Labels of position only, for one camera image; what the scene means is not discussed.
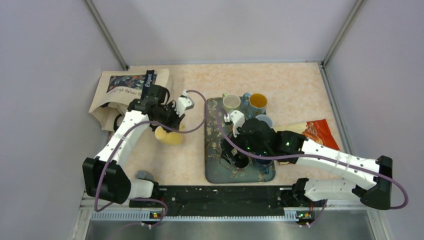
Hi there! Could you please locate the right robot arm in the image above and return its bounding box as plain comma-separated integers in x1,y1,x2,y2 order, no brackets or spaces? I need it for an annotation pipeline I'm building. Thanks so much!
223,114,393,210

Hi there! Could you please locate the small grey cup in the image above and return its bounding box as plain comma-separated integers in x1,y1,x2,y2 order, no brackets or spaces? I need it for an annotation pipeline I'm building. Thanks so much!
135,170,155,182

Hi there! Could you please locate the orange cream snack bag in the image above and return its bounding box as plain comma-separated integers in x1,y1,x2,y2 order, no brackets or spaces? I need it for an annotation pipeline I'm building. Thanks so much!
273,118,340,166

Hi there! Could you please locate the aluminium frame rail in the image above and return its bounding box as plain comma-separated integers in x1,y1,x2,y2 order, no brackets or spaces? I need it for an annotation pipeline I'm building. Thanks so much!
72,185,392,240

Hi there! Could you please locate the light blue mug yellow inside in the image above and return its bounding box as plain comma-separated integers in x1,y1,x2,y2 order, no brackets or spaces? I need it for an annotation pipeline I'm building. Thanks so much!
241,92,268,119

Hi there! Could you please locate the purple cable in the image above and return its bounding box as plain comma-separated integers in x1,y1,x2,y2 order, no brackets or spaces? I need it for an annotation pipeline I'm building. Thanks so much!
94,89,209,229
215,109,410,228

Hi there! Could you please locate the pale grey mug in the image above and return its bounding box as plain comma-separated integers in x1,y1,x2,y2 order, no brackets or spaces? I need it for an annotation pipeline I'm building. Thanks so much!
255,114,274,128

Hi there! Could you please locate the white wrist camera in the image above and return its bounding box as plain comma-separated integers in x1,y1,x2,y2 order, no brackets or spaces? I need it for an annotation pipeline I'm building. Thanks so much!
175,90,195,117
223,110,245,138

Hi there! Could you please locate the light green mug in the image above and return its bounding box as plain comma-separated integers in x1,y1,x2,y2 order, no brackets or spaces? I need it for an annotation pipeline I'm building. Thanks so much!
222,92,241,113

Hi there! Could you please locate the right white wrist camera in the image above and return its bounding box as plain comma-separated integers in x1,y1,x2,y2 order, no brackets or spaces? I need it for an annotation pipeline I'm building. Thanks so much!
223,110,245,138

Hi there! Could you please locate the dark blue mug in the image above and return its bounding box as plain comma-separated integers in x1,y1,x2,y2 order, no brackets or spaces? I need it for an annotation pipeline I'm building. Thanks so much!
252,158,273,175

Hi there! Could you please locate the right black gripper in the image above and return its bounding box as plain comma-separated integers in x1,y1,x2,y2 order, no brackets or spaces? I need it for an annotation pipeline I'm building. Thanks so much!
220,127,270,165

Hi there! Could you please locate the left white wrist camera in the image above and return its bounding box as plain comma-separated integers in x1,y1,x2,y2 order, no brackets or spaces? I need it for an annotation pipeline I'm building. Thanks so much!
175,90,195,117

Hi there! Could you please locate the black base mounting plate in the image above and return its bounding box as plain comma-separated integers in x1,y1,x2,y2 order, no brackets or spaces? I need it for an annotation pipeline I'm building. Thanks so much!
129,185,324,220

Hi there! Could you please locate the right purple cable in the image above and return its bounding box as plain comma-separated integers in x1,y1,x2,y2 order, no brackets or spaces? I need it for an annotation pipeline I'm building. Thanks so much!
215,109,410,228

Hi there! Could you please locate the beige canvas tote bag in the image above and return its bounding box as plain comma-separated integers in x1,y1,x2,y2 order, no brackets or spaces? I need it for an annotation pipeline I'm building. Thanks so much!
88,69,173,132

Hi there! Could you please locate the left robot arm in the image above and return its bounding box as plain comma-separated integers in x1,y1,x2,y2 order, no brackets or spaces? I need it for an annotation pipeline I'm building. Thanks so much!
82,84,194,207

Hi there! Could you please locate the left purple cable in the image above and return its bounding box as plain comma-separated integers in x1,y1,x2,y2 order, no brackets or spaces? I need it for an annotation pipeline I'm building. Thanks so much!
94,89,209,229

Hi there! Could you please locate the brown striped mug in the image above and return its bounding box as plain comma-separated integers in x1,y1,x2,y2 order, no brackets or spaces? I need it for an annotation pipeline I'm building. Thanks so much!
232,153,250,169

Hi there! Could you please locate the floral blue serving tray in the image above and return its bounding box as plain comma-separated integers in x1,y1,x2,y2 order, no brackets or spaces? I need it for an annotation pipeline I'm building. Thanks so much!
204,97,276,184

